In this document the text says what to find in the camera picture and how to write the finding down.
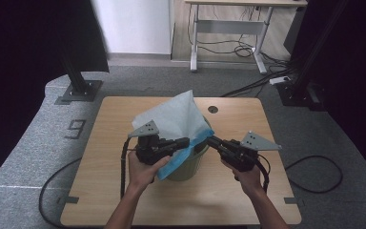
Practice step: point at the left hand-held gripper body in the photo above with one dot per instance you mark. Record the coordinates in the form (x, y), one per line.
(149, 149)

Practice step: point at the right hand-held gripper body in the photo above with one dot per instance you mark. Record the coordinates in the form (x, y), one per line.
(241, 157)

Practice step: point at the green plastic bin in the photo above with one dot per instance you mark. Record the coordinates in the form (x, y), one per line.
(189, 168)

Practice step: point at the white bag with blue band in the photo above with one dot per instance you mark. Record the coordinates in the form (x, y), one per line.
(174, 117)

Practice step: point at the person's right hand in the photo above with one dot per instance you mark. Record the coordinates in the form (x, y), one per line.
(249, 181)

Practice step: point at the person's left hand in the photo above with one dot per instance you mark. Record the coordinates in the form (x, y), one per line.
(143, 175)

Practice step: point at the black table grommet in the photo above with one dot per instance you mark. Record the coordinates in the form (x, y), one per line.
(213, 109)

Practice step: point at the grey tape marker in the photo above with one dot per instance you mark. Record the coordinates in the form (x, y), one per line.
(290, 200)
(69, 200)

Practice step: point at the white power strip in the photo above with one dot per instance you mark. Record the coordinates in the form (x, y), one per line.
(279, 80)

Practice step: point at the black metal stand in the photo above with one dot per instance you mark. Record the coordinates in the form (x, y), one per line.
(77, 82)
(298, 92)

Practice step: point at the white desk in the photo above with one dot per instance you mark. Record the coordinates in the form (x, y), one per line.
(228, 27)

